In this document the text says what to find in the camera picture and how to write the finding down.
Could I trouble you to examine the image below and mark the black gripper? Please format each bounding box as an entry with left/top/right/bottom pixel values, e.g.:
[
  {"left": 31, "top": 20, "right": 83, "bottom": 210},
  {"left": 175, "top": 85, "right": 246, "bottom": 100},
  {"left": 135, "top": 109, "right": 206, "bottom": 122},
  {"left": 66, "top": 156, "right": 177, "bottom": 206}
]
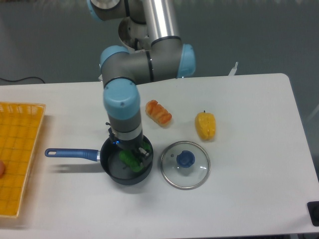
[{"left": 108, "top": 126, "right": 153, "bottom": 168}]

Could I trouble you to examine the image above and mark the green bell pepper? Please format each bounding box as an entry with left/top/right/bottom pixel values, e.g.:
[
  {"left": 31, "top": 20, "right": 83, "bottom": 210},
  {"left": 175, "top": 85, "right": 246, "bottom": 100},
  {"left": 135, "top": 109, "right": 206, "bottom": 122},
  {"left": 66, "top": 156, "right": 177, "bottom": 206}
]
[{"left": 119, "top": 141, "right": 153, "bottom": 173}]

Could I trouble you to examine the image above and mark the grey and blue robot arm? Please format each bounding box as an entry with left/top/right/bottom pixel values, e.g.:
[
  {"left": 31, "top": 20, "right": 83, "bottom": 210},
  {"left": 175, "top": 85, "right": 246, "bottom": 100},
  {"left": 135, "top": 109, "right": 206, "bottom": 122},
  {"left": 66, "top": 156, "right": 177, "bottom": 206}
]
[{"left": 87, "top": 0, "right": 196, "bottom": 167}]

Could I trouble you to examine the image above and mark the glass lid with blue knob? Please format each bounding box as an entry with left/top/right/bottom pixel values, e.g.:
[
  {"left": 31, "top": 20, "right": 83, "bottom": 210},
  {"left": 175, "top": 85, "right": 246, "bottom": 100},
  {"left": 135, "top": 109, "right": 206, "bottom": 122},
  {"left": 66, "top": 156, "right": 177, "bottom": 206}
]
[{"left": 160, "top": 141, "right": 211, "bottom": 190}]

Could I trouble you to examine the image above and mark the orange bell pepper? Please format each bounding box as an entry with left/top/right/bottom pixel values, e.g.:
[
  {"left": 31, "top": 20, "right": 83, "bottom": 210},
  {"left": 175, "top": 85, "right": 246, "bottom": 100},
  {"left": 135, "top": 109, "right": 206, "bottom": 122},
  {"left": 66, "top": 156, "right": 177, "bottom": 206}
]
[{"left": 145, "top": 100, "right": 172, "bottom": 127}]

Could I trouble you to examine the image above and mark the yellow bell pepper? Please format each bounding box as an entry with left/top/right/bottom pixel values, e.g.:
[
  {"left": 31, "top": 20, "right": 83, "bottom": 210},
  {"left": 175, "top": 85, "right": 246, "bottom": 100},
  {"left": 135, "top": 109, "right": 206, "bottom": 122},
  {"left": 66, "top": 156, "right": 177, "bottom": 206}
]
[{"left": 195, "top": 111, "right": 216, "bottom": 141}]

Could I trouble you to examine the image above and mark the yellow woven basket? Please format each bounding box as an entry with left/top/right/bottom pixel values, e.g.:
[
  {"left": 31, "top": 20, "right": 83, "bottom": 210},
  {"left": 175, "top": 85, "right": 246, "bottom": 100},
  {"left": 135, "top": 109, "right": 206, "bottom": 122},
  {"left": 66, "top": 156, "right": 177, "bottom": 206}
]
[{"left": 0, "top": 102, "right": 46, "bottom": 218}]

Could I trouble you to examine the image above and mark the dark pot with blue handle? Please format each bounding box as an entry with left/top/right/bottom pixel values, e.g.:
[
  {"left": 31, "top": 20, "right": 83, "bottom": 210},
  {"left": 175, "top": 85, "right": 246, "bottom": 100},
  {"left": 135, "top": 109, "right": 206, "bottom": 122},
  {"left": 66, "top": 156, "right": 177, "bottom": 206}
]
[{"left": 44, "top": 136, "right": 154, "bottom": 185}]

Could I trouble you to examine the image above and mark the white bracket at table edge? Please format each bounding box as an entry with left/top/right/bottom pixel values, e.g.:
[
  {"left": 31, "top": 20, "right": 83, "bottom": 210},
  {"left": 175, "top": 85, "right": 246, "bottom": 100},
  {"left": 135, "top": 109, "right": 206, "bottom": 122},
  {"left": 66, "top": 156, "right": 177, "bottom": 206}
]
[{"left": 228, "top": 62, "right": 238, "bottom": 76}]

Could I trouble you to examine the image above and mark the black cable on floor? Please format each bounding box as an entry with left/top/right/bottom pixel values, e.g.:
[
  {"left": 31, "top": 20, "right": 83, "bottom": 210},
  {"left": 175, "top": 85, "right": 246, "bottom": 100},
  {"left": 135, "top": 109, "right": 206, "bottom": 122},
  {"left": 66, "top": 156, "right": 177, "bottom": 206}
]
[{"left": 0, "top": 76, "right": 45, "bottom": 84}]

